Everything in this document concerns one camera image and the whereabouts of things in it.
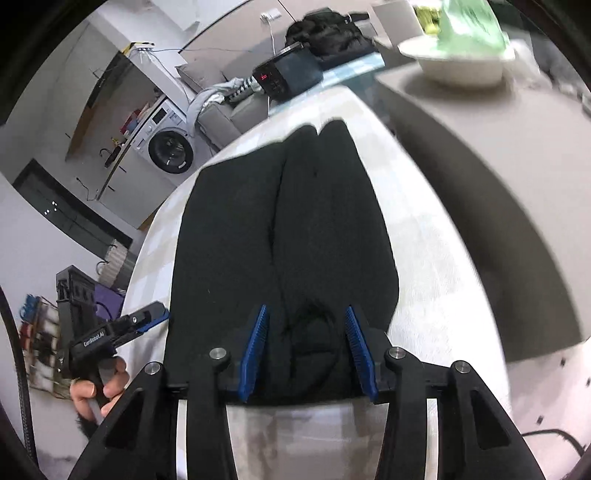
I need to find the grey sofa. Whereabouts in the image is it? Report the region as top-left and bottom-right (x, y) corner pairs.
(178, 60), (278, 149)

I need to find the light blue cloth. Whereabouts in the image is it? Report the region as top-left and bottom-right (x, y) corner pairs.
(321, 51), (387, 89)

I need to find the black shirt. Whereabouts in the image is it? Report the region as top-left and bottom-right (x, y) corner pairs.
(164, 119), (400, 407)

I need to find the black device with red display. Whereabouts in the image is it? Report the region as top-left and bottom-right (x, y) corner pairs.
(252, 46), (324, 100)

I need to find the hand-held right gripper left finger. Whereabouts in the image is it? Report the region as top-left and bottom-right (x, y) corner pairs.
(67, 305), (271, 480)

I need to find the green tissue bag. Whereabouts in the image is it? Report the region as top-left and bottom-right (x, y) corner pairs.
(436, 0), (509, 54)

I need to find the purple bag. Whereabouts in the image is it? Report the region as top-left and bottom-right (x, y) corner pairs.
(95, 284), (128, 324)

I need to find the white washing machine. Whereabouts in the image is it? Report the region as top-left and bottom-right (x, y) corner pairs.
(134, 95), (208, 175)

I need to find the white cabinet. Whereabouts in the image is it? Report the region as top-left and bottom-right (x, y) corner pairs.
(95, 99), (167, 229)

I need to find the black cable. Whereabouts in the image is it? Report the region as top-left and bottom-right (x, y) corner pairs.
(0, 286), (38, 462)
(522, 428), (585, 459)

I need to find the beige side table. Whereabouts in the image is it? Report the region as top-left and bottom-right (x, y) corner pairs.
(374, 60), (591, 365)

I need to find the dark glass door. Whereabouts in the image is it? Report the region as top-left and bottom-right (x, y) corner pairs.
(14, 159), (136, 260)

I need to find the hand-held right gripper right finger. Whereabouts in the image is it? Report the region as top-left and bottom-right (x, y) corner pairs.
(344, 305), (548, 480)

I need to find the person's left hand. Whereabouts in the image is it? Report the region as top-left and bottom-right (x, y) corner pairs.
(69, 357), (128, 418)

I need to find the metal shoe rack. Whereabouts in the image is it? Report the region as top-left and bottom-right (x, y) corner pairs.
(18, 295), (71, 398)

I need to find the white bowl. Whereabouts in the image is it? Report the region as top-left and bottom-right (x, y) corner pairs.
(397, 34), (516, 88)

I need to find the white cup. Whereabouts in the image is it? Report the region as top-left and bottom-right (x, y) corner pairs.
(372, 0), (426, 47)

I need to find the beige checkered blanket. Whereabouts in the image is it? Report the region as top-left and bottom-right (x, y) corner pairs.
(115, 85), (511, 480)

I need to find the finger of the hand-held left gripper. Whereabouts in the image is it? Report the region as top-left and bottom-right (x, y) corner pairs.
(113, 301), (171, 348)

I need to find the checkered pillow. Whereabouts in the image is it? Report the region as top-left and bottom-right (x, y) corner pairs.
(228, 76), (259, 100)

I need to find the pile of black clothes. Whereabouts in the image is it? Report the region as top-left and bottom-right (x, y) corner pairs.
(285, 7), (375, 61)

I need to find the grey cloth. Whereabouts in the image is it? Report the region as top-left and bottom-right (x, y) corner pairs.
(187, 78), (245, 126)

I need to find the woven laundry basket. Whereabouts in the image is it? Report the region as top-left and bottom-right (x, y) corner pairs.
(97, 240), (139, 288)

